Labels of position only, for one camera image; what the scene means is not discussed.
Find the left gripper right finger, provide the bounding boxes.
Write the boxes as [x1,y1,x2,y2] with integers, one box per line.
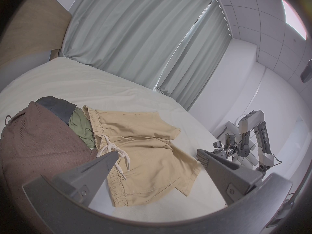
[196,148,264,206]

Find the tan shorts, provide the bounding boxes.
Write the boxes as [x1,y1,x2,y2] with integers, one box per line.
[82,105,202,208]

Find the ceiling light panel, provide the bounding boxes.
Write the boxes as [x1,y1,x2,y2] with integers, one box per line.
[281,0,308,40]

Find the brown garment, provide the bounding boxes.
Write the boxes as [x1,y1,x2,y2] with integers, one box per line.
[0,100,98,219]

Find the bed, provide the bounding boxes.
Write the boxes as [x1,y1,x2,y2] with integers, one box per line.
[0,0,227,219]

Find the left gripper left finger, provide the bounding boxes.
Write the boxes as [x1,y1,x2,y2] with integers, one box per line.
[52,151,119,206]

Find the green garment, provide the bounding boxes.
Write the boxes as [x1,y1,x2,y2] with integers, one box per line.
[68,107,97,149]

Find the pale green curtain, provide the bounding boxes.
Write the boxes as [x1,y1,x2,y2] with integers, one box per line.
[59,0,218,95]
[156,0,232,112]

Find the black garment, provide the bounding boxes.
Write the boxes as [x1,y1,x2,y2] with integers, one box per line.
[36,96,77,126]

